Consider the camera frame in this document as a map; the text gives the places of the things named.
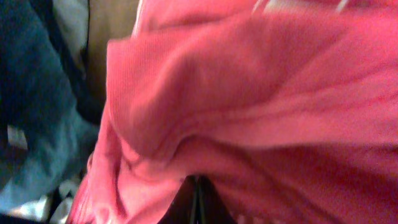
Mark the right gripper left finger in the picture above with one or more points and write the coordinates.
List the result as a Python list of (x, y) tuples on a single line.
[(182, 210)]

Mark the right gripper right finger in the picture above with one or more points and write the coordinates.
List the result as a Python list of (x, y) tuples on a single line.
[(214, 205)]

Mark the red orange t-shirt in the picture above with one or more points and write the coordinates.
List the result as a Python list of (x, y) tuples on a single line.
[(288, 108)]

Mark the folded grey t-shirt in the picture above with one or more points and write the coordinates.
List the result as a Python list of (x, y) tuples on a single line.
[(37, 180)]

